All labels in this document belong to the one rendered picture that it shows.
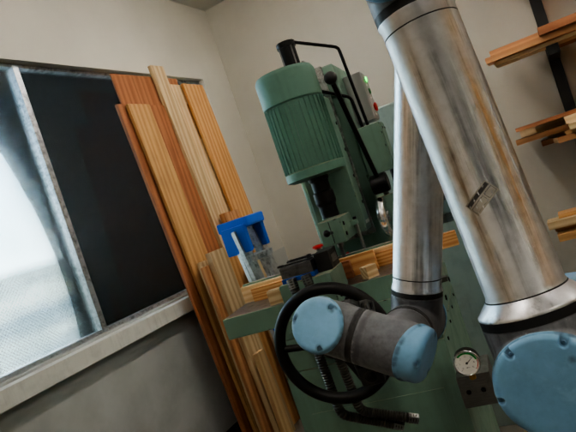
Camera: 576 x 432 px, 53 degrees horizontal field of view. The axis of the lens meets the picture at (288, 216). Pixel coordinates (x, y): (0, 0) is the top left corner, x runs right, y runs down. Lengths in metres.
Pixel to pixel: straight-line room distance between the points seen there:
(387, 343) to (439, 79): 0.39
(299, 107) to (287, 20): 2.67
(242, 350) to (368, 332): 2.17
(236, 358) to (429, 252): 2.10
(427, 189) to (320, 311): 0.27
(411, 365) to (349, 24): 3.34
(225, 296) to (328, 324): 2.08
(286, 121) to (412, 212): 0.69
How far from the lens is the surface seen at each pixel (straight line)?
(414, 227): 0.99
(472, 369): 1.46
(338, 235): 1.60
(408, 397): 1.57
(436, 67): 0.83
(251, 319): 1.61
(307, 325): 0.93
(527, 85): 3.81
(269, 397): 3.05
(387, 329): 0.91
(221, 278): 2.99
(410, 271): 1.00
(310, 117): 1.58
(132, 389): 2.83
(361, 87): 1.90
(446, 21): 0.85
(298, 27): 4.19
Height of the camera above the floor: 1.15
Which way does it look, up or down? 1 degrees down
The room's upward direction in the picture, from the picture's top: 19 degrees counter-clockwise
